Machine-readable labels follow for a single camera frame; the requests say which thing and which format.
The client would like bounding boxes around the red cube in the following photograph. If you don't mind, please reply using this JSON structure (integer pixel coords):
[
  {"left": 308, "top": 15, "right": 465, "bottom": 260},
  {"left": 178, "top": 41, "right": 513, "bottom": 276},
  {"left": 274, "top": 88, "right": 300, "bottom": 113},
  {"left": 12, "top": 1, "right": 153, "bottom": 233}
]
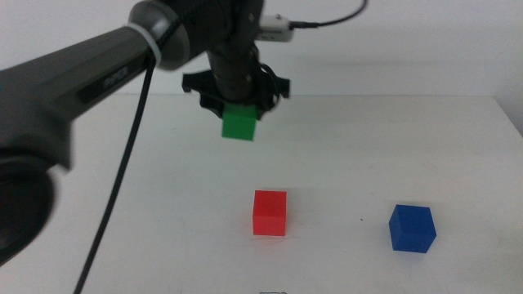
[{"left": 252, "top": 189, "right": 288, "bottom": 238}]

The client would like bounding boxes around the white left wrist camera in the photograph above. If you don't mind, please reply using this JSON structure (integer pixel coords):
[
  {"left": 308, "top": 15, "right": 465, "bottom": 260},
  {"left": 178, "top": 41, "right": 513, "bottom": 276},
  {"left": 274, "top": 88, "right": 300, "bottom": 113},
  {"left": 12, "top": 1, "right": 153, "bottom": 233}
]
[{"left": 257, "top": 14, "right": 296, "bottom": 43}]

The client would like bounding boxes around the blue cube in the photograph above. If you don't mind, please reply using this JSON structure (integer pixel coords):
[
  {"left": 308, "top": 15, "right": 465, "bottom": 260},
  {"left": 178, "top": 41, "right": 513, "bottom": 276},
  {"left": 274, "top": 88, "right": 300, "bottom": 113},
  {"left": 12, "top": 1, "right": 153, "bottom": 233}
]
[{"left": 388, "top": 203, "right": 438, "bottom": 254}]

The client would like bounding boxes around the green cube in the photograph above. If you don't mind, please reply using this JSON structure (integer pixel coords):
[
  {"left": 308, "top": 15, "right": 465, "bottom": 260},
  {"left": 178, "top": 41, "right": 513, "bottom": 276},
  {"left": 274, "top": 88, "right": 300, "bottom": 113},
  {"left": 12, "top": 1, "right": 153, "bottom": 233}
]
[{"left": 221, "top": 102, "right": 259, "bottom": 143}]

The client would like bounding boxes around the black braided camera cable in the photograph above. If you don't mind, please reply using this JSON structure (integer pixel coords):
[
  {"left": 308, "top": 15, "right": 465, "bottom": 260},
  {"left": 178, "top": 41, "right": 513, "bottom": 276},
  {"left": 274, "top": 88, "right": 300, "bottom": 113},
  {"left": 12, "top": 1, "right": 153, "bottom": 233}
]
[{"left": 72, "top": 0, "right": 369, "bottom": 294}]

